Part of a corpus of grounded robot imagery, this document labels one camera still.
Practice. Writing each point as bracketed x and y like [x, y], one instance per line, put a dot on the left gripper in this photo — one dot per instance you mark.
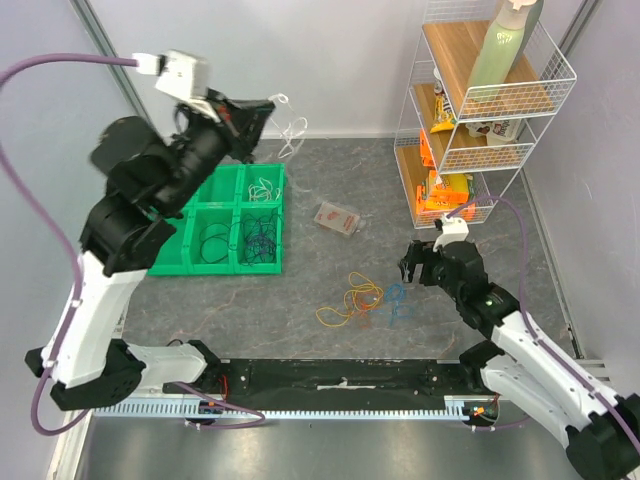
[239, 122]

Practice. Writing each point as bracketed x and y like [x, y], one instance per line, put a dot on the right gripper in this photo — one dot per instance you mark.
[426, 265]

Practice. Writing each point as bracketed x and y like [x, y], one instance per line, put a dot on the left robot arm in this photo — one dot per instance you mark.
[148, 183]

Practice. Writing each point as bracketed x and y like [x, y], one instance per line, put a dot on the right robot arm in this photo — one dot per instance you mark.
[597, 427]

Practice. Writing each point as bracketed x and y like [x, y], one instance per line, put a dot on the orange snack box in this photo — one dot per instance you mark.
[426, 198]

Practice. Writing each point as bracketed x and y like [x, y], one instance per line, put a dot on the yellow snack pack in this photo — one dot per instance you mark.
[454, 188]

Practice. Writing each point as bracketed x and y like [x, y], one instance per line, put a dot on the small grey red box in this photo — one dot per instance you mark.
[337, 219]

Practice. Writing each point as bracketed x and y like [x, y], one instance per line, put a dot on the green compartment tray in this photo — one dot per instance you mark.
[233, 225]

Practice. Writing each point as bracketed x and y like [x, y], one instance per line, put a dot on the yellow snack bag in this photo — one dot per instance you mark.
[444, 118]

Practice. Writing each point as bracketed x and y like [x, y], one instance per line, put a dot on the white snack package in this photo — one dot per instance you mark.
[496, 133]

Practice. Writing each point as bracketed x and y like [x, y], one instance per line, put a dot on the green spray bottle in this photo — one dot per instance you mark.
[503, 47]

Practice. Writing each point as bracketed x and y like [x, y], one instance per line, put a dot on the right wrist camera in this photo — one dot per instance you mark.
[451, 230]

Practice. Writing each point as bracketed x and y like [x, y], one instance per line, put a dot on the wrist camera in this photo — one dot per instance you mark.
[451, 230]
[179, 75]

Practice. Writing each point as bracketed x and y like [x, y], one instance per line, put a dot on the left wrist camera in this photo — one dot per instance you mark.
[179, 75]

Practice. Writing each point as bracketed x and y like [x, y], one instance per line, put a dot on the grey slotted cable duct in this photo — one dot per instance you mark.
[191, 407]

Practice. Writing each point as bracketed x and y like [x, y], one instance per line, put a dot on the white wire shelf rack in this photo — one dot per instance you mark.
[451, 37]

